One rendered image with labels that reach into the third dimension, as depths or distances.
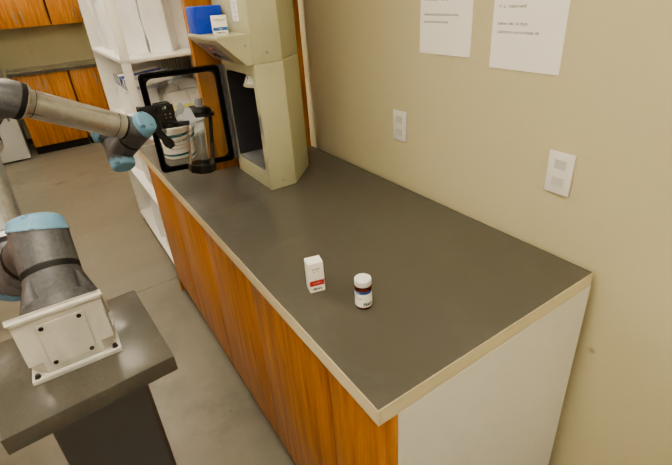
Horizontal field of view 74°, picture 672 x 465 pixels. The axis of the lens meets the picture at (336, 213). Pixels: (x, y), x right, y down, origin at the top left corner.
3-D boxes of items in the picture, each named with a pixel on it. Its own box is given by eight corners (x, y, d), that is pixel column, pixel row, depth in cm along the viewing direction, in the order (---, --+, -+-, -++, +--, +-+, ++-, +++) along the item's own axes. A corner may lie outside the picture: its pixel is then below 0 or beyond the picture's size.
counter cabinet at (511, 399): (276, 253, 312) (258, 127, 271) (541, 495, 156) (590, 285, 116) (181, 289, 280) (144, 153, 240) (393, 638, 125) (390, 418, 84)
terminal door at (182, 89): (235, 159, 194) (218, 63, 176) (162, 174, 184) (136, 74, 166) (234, 158, 195) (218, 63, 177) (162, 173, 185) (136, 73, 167)
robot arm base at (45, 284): (15, 315, 85) (2, 269, 88) (26, 333, 97) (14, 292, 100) (101, 289, 94) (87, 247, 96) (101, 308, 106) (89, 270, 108)
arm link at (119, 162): (124, 154, 138) (112, 125, 140) (107, 174, 143) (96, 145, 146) (146, 156, 144) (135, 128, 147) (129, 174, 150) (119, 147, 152)
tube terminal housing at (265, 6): (289, 154, 210) (267, -32, 175) (326, 174, 185) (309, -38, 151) (239, 168, 198) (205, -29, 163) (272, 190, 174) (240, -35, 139)
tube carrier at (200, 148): (211, 162, 178) (208, 107, 170) (221, 169, 169) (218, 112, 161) (184, 165, 172) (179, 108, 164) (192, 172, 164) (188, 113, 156)
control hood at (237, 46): (220, 57, 177) (215, 30, 173) (254, 65, 152) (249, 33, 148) (192, 61, 172) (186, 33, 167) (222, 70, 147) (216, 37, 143)
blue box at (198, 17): (215, 30, 171) (211, 4, 167) (225, 31, 163) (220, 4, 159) (189, 33, 166) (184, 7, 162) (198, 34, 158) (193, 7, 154)
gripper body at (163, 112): (174, 103, 153) (138, 109, 148) (180, 128, 157) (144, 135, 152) (168, 100, 159) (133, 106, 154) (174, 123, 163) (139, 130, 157)
